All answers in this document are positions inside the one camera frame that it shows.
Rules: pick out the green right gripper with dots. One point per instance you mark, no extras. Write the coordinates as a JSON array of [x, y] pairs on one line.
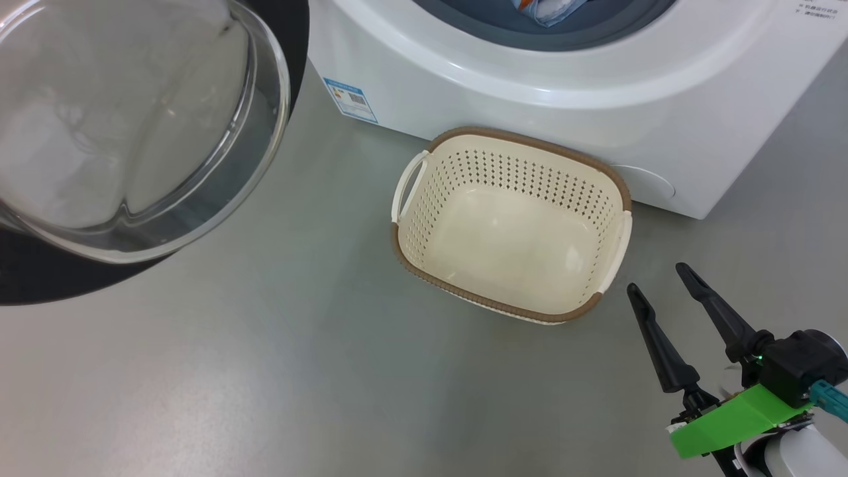
[[735, 421]]

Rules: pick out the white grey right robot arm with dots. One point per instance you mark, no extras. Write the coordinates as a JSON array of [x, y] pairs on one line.
[[801, 457]]

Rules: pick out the orange blue cream garment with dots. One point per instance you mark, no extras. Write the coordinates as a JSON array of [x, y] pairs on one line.
[[550, 10]]

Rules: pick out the black round glass washer door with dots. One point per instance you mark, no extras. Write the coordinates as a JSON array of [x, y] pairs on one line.
[[40, 278]]

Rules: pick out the cream plastic laundry basket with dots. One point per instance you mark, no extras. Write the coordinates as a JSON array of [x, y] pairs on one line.
[[517, 245]]

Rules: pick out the teal right camera connector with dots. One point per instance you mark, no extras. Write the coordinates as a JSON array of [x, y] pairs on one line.
[[831, 401]]

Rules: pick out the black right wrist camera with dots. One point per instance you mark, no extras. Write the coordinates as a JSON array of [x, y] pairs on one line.
[[795, 364]]

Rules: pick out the round white filter cover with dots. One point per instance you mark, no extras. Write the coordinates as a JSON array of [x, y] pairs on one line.
[[646, 185]]

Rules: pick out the blue energy label sticker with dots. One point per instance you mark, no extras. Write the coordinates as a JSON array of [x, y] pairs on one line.
[[351, 101]]

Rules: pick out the white front-load washing machine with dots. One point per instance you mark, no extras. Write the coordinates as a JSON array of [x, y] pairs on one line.
[[530, 99]]

